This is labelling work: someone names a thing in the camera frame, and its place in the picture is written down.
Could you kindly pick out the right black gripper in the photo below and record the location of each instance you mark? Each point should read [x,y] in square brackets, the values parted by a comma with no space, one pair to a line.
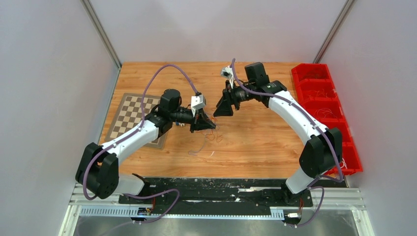
[223,107]

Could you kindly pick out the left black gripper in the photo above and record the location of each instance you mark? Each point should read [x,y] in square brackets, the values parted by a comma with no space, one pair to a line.
[201,122]

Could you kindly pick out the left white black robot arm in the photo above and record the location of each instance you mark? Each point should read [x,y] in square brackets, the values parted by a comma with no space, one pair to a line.
[98,171]

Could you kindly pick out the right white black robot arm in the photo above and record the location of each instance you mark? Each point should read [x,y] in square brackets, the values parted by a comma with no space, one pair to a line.
[322,145]

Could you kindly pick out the folding wooden chessboard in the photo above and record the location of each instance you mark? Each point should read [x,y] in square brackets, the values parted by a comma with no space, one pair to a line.
[129,113]

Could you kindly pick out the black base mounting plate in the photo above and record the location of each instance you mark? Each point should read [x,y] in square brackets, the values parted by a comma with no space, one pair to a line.
[225,196]

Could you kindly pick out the red plastic bin row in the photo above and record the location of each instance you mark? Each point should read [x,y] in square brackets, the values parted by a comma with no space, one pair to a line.
[317,94]

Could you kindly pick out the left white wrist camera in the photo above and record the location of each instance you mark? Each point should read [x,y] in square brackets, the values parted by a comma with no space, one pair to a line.
[197,102]

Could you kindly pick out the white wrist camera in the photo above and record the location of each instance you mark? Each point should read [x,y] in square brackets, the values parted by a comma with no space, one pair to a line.
[227,72]
[197,102]

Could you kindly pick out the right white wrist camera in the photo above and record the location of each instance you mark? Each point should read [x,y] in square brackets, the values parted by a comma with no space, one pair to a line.
[227,72]

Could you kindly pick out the right corner aluminium post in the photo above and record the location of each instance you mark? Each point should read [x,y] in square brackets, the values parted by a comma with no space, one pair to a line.
[337,24]

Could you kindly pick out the corner aluminium post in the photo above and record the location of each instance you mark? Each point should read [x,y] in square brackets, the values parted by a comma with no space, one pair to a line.
[337,24]
[101,32]

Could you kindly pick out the aluminium frame rail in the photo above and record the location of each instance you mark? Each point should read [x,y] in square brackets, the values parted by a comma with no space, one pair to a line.
[328,199]

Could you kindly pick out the left corner aluminium post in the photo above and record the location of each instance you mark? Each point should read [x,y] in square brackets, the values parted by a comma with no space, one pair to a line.
[101,32]

